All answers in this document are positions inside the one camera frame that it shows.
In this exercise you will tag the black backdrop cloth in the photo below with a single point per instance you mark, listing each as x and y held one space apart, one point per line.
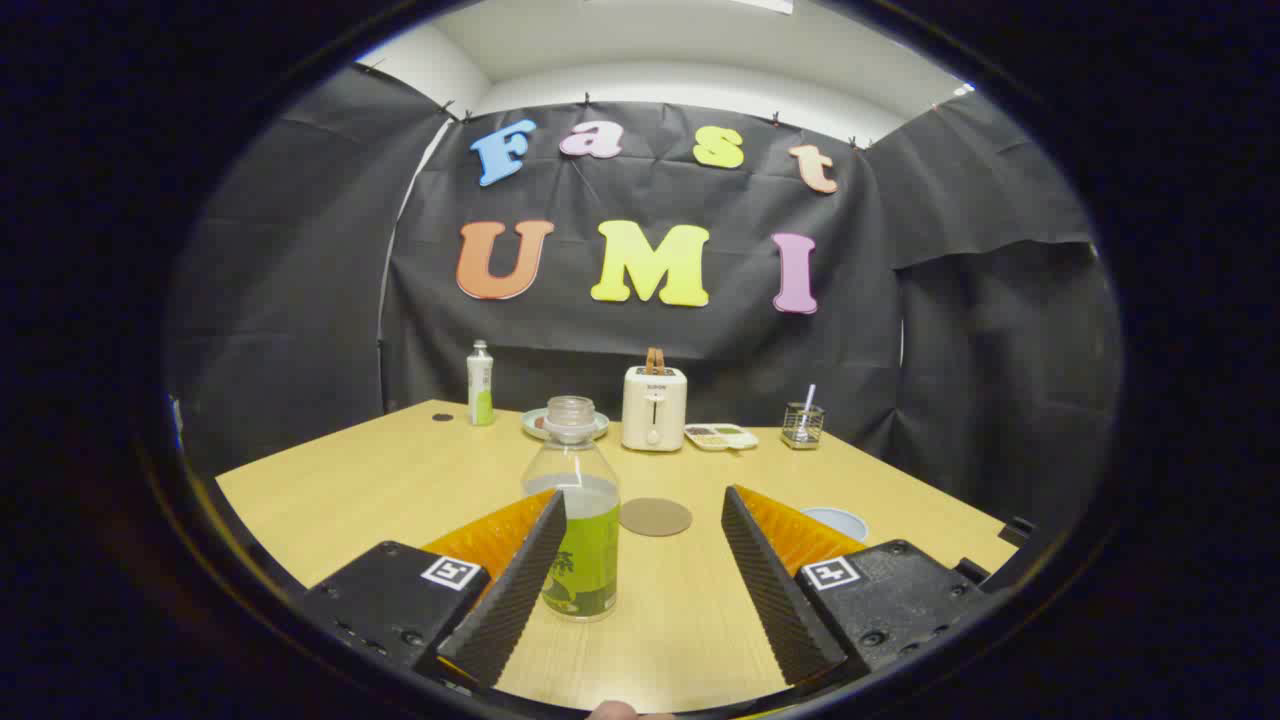
860 330

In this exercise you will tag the small white green bottle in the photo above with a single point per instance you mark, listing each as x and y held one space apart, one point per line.
481 385

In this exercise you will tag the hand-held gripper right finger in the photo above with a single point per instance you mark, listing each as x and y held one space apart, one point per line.
770 580

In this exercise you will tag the pale grey cup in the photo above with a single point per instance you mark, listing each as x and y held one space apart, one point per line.
840 522

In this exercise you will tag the cream toaster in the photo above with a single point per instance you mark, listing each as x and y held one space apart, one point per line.
653 410

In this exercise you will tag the pale green plate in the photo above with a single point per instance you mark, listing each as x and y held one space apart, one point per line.
532 426

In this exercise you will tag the brown bread slice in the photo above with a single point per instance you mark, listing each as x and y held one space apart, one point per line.
655 360

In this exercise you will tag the wooden table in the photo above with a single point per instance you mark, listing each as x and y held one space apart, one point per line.
400 480

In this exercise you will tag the white straw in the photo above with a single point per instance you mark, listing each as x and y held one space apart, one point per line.
809 395

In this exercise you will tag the white divided snack tray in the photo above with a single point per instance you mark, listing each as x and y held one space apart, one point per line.
720 437

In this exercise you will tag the round brown coaster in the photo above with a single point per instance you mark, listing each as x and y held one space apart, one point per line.
655 517

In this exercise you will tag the green label juice bottle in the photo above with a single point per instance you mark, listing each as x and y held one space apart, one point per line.
590 540

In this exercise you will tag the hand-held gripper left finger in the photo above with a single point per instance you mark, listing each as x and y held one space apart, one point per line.
520 580

